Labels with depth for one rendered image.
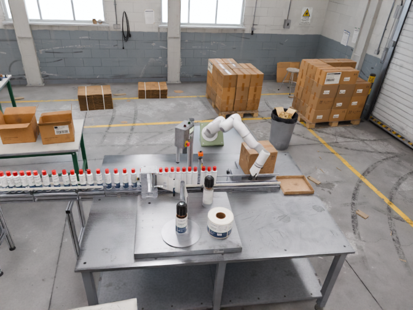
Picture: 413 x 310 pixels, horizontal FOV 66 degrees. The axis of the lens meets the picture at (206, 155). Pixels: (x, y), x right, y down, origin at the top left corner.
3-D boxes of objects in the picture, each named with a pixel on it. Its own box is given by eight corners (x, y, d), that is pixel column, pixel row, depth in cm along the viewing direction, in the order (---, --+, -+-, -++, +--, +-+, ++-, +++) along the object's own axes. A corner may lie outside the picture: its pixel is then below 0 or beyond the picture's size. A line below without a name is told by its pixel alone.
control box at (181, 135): (174, 146, 279) (174, 127, 269) (184, 138, 292) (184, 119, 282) (184, 149, 275) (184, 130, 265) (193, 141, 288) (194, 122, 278)
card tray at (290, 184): (284, 194, 303) (284, 191, 301) (275, 178, 325) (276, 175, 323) (313, 194, 308) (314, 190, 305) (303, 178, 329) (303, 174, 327)
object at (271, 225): (74, 272, 218) (74, 270, 217) (104, 156, 344) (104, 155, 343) (354, 253, 249) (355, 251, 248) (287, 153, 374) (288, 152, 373)
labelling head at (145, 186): (141, 197, 279) (140, 173, 265) (142, 188, 290) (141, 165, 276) (157, 197, 281) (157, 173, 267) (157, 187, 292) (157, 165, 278)
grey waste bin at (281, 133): (271, 152, 533) (278, 119, 501) (262, 140, 568) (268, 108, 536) (295, 151, 543) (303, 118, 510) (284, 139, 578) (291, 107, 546)
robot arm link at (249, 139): (244, 133, 302) (262, 158, 305) (241, 138, 288) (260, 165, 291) (251, 128, 298) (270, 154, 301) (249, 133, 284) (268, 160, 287)
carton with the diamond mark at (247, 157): (246, 176, 321) (249, 154, 307) (238, 163, 341) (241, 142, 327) (273, 173, 329) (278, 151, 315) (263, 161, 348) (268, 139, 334)
